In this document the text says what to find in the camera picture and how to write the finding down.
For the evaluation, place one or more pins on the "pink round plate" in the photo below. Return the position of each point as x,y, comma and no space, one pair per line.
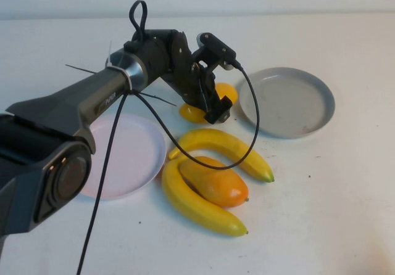
132,151

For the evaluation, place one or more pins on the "yellow toy banana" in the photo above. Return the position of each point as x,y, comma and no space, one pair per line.
216,141
188,204

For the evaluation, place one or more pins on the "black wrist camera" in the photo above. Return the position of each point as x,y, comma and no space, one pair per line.
216,48

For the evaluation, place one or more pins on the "white zip tie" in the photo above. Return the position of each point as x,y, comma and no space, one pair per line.
109,53

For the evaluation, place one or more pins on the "yellow toy mango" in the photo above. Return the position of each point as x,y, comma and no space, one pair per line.
228,93

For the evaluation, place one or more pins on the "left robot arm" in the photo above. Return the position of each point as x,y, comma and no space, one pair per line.
61,102

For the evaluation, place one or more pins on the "orange-yellow toy mango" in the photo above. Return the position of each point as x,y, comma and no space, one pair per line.
219,185

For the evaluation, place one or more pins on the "grey-blue round plate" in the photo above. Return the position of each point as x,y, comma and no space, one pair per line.
287,105

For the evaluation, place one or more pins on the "black zip tie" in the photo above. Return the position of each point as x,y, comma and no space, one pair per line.
83,69
160,100

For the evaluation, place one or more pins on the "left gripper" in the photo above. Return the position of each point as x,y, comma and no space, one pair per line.
188,80

